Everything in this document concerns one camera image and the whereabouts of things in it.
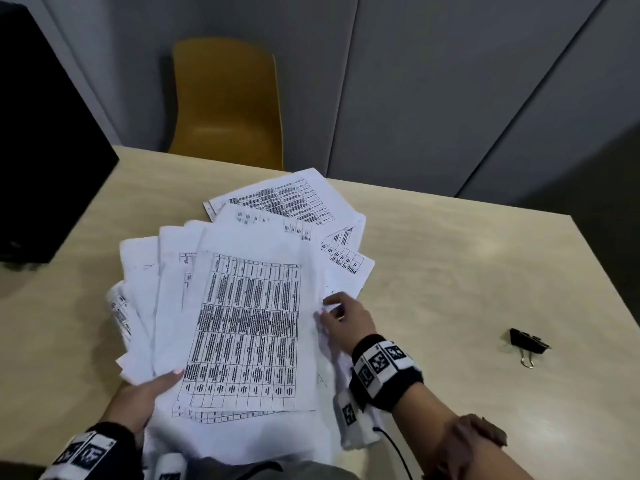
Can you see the person's left hand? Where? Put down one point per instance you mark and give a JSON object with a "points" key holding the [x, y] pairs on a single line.
{"points": [[132, 402]]}

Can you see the person's right hand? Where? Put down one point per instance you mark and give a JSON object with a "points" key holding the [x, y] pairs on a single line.
{"points": [[350, 322]]}

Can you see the white paper sheet with table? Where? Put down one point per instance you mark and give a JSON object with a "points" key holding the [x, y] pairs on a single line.
{"points": [[245, 334]]}

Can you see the stack of printed paper sheets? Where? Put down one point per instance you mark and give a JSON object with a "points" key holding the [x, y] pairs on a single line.
{"points": [[295, 199]]}

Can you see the black binder clip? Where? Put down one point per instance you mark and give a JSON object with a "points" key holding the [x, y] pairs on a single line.
{"points": [[527, 340]]}

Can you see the person's right forearm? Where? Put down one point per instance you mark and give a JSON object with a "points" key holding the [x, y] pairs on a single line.
{"points": [[440, 429]]}

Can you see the person's grey clothing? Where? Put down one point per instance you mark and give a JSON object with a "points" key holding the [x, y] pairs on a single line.
{"points": [[275, 472]]}

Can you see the black left wristband with markers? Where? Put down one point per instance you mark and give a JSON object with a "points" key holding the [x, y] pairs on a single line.
{"points": [[95, 452]]}

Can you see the brown scrunchie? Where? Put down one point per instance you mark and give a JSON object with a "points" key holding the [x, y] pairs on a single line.
{"points": [[470, 439]]}

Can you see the black computer tower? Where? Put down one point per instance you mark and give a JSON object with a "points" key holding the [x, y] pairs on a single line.
{"points": [[45, 169]]}

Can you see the yellow plastic chair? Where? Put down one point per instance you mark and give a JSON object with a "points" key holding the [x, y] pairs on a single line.
{"points": [[225, 104]]}

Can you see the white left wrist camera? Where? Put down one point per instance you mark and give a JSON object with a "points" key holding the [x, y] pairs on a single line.
{"points": [[170, 467]]}

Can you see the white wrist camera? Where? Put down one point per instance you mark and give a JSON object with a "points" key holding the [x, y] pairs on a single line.
{"points": [[355, 419], [170, 467]]}

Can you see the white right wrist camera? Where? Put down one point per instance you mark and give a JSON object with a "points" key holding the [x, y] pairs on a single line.
{"points": [[355, 419]]}

